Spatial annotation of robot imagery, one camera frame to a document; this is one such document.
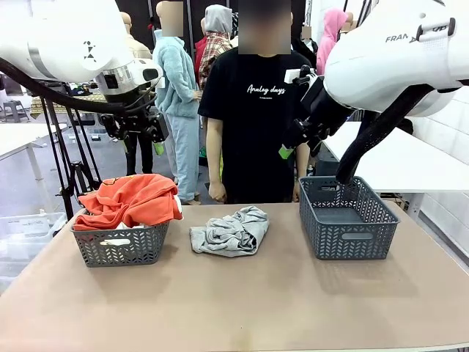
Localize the mannequin in pink hoodie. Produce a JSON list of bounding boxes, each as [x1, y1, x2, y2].
[[315, 7, 349, 76]]

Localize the white printed t-shirt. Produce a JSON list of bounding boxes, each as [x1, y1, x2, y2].
[[117, 194, 183, 230]]

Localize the gray woven plastic basket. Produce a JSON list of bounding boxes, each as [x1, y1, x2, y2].
[[71, 208, 171, 268], [299, 175, 400, 261]]

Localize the black left arm cable sleeve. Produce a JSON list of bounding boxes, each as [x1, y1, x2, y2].
[[0, 56, 158, 117]]

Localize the person's right forearm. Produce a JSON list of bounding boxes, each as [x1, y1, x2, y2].
[[204, 119, 224, 184]]

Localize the gray stool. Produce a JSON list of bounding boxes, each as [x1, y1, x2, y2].
[[2, 100, 30, 124]]

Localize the patterned tablecloth table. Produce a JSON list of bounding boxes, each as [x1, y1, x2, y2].
[[31, 93, 107, 111]]

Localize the black right arm cable sleeve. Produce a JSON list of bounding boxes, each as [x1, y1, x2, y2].
[[336, 84, 435, 186]]

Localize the person's left forearm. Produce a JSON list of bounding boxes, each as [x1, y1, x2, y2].
[[295, 142, 311, 184]]

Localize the gray shorts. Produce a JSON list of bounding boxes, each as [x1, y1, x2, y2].
[[189, 205, 270, 257]]

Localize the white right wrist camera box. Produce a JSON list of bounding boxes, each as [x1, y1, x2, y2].
[[284, 65, 318, 88]]

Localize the person's right hand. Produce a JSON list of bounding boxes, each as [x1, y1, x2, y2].
[[207, 181, 227, 205]]

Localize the person in black t-shirt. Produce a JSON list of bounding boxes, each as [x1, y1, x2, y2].
[[197, 0, 323, 205]]

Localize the orange t-shirt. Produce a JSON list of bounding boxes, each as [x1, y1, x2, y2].
[[78, 174, 183, 231]]

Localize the small white table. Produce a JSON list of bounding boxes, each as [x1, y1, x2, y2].
[[0, 122, 69, 213]]

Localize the mannequin in plaid hooded shirt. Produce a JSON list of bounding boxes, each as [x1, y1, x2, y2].
[[193, 4, 239, 89]]

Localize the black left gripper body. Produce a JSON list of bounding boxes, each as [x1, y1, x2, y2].
[[109, 109, 157, 130]]

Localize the mannequin in cream jacket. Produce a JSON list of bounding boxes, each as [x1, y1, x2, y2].
[[120, 11, 155, 177]]

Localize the mannequin in blue fleece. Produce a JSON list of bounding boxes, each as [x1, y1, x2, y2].
[[152, 1, 202, 205]]

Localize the clear plastic storage bin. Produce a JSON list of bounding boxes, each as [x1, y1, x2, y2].
[[0, 211, 67, 261]]

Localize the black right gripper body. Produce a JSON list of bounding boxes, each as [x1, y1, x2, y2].
[[300, 86, 352, 139]]

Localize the black arm cable sleeve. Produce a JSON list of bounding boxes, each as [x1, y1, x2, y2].
[[336, 84, 435, 186], [0, 56, 158, 117]]

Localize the black camera tripod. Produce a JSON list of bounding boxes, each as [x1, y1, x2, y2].
[[38, 82, 103, 221]]

